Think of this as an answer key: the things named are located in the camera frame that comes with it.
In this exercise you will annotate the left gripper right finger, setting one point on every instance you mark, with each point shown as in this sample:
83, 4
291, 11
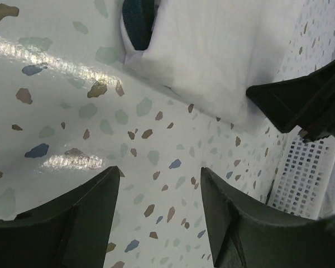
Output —
244, 232

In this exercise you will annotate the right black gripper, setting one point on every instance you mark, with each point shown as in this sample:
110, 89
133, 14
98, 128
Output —
281, 102

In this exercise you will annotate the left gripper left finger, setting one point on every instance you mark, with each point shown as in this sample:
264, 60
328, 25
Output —
71, 230

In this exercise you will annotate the white printed tank top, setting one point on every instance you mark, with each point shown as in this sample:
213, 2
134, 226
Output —
210, 52

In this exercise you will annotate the white plastic laundry basket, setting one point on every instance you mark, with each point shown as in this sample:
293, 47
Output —
305, 179

